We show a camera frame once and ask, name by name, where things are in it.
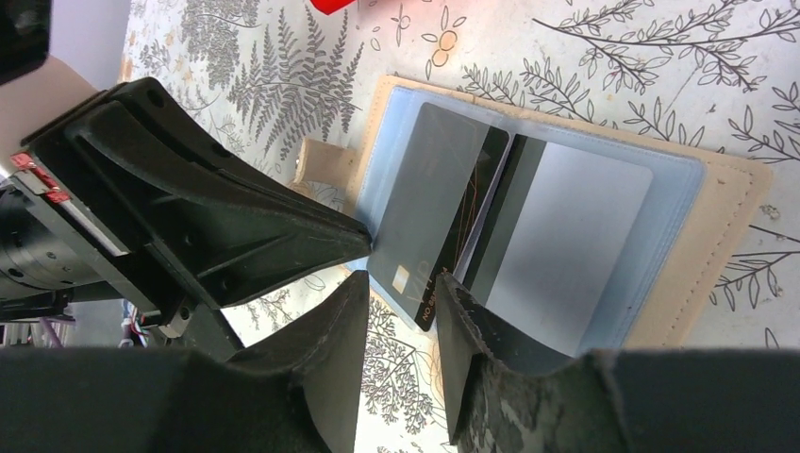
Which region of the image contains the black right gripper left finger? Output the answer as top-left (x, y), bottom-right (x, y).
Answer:
top-left (1, 271), bottom-right (370, 452)

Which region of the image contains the red plastic bin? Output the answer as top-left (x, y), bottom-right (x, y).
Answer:
top-left (310, 0), bottom-right (356, 15)

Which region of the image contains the white card with magnetic stripe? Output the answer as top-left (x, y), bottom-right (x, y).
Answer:
top-left (463, 136), bottom-right (654, 356)

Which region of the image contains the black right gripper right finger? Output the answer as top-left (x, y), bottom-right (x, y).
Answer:
top-left (435, 274), bottom-right (799, 452)

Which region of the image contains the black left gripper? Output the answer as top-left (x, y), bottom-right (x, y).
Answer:
top-left (1, 77), bottom-right (372, 360)

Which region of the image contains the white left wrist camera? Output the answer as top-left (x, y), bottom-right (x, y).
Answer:
top-left (1, 1), bottom-right (100, 180)

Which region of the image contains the beige card holder wallet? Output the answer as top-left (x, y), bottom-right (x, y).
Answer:
top-left (291, 75), bottom-right (772, 358)

